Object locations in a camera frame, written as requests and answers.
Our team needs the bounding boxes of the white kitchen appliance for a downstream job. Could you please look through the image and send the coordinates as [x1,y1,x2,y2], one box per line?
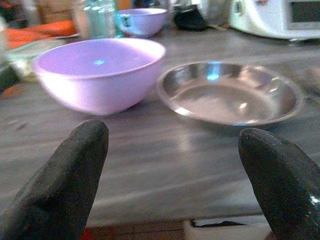
[228,0,320,41]

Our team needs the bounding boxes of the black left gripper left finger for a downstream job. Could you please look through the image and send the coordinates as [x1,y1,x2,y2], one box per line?
[0,119,110,240]

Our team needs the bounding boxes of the clear glass jar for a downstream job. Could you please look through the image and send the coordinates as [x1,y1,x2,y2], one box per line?
[73,0,119,41]

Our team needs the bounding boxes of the small purple plastic bowl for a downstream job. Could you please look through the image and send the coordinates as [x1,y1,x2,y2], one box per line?
[115,8,169,39]

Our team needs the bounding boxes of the black rounded object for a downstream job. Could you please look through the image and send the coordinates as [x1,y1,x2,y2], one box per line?
[172,3,209,32]

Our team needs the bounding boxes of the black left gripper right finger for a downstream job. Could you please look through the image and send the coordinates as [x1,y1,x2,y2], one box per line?
[237,127,320,240]

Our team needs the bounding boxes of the clear glass dish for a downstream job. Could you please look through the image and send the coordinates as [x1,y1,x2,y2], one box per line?
[6,39,65,76]

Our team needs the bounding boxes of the orange cloth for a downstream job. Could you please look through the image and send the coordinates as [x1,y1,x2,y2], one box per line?
[4,19,77,50]

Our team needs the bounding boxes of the stainless steel plate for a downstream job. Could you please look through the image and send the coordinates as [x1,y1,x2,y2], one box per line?
[156,61,306,127]

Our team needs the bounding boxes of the large purple plastic bowl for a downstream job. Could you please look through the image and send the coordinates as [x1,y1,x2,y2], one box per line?
[32,37,167,117]

